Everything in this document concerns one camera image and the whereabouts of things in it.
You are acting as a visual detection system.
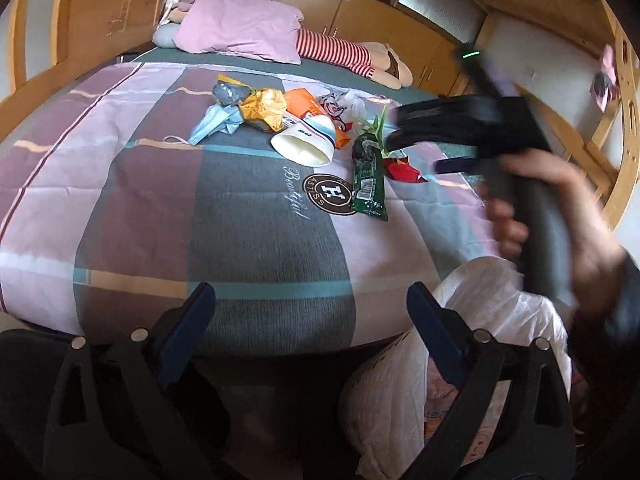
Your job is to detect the red wrapper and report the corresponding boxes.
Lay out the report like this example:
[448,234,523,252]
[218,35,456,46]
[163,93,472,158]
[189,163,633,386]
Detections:
[383,157,427,184]

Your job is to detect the green snack wrapper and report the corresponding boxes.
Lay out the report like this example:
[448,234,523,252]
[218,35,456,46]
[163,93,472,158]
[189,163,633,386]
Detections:
[352,133,388,221]

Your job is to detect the white printed plastic bag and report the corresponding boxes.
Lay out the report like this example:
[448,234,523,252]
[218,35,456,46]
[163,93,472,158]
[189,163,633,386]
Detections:
[318,90,367,133]

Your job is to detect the white paper cup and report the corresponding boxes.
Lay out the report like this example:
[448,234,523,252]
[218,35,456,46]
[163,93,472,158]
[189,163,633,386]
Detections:
[270,115,337,168]

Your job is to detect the orange snack bag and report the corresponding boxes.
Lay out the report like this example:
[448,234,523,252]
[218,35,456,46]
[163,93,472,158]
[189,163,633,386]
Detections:
[284,88,350,148]

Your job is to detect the blue face mask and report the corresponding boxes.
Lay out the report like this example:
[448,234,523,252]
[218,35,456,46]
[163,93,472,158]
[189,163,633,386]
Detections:
[163,104,244,146]

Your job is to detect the yellow snack wrapper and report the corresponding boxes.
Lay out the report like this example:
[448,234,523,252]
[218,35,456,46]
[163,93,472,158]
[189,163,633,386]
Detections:
[239,88,288,133]

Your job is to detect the black wrapper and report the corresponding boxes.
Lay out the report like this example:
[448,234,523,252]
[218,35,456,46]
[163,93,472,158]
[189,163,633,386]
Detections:
[212,80,254,106]

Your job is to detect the green leaf scrap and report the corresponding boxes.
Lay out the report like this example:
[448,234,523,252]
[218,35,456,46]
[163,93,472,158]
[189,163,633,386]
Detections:
[358,107,396,158]

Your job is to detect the white trash bin with bag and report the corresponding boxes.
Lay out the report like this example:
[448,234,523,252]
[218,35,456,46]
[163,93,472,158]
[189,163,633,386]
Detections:
[345,257,575,479]

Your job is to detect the person's right hand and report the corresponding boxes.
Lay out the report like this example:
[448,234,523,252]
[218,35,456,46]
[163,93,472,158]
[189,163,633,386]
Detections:
[482,148,632,319]

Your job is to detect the green woven bed mat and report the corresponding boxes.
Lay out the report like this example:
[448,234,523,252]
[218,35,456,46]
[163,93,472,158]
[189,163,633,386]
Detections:
[134,47,435,104]

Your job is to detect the pink plaid bed sheet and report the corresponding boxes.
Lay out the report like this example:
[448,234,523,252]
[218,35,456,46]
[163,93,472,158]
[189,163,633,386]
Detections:
[1,63,495,356]

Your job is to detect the pink cloth on ladder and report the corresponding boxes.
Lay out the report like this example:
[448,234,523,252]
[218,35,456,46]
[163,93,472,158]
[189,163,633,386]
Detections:
[590,44,620,113]

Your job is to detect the striped plush doll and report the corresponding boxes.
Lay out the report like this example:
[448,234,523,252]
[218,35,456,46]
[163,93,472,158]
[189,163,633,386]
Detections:
[296,29,413,90]

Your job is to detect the light blue pillow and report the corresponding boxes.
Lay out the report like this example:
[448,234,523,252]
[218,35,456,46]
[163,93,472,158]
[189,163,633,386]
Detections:
[152,23,180,49]

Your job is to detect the pink pillow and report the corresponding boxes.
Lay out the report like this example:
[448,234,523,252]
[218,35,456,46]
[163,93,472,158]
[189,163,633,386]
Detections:
[174,0,304,65]

